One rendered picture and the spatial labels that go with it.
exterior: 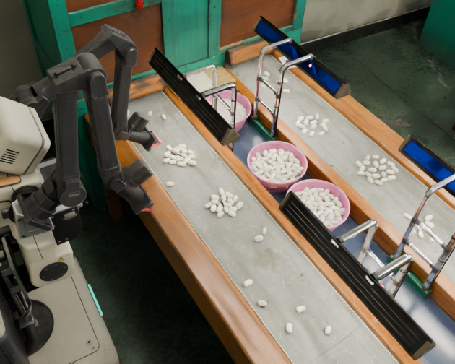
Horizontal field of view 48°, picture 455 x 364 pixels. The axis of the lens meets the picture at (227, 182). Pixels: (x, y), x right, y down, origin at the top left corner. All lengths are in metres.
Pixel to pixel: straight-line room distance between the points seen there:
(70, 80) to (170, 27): 1.28
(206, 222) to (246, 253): 0.21
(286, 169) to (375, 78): 2.10
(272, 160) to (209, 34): 0.75
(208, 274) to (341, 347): 0.52
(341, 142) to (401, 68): 2.06
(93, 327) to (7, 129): 1.11
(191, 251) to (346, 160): 0.86
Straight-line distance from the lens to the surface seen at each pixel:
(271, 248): 2.00
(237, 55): 2.77
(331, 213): 2.14
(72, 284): 2.51
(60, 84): 1.30
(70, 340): 2.37
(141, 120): 2.10
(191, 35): 2.61
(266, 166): 2.28
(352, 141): 2.49
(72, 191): 1.51
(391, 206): 2.25
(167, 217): 2.04
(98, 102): 1.37
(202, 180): 2.20
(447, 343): 2.04
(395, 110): 3.99
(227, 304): 1.82
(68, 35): 2.32
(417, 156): 2.00
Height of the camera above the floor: 2.36
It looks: 47 degrees down
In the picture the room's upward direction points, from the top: 3 degrees clockwise
